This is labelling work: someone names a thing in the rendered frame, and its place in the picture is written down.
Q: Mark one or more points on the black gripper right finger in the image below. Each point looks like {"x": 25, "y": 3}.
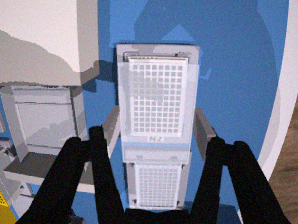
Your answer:
{"x": 256, "y": 199}

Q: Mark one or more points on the blue open-top bin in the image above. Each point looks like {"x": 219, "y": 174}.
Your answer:
{"x": 226, "y": 215}

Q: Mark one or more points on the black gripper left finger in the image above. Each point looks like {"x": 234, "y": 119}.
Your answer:
{"x": 53, "y": 201}

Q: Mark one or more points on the blue bench mat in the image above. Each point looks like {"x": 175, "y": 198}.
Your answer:
{"x": 241, "y": 46}

